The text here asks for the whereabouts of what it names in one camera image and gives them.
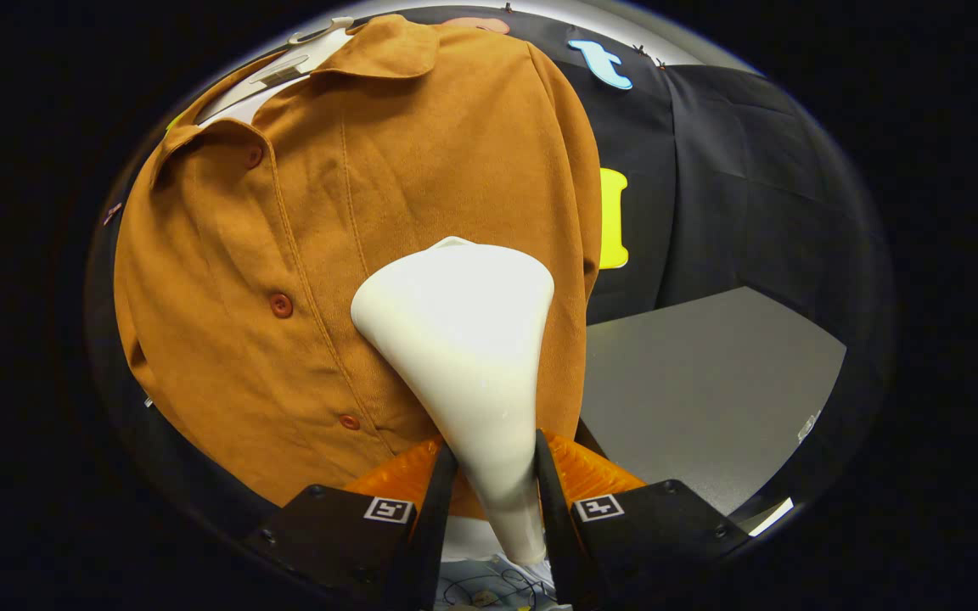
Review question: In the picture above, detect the brown button-up shirt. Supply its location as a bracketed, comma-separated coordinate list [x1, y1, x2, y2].
[114, 14, 604, 520]

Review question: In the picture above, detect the white garment steamer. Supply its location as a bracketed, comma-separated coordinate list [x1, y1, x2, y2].
[351, 236, 556, 566]

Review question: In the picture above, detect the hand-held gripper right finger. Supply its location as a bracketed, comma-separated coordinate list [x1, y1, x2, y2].
[536, 430, 750, 608]

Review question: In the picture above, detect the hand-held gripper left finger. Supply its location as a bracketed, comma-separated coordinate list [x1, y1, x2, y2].
[243, 437, 458, 611]

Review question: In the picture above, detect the black backdrop cloth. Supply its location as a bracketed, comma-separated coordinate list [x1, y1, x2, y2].
[86, 5, 893, 544]

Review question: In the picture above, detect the row of black cloth clips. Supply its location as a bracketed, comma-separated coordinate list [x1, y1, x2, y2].
[501, 2, 669, 70]

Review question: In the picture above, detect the white mannequin torso stand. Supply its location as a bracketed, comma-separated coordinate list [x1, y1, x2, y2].
[195, 17, 500, 563]

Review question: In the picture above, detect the grey cabinet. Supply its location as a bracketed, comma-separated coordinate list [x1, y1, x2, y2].
[580, 287, 847, 538]

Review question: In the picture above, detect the thin black cable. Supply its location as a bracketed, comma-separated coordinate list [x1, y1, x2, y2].
[441, 564, 554, 610]

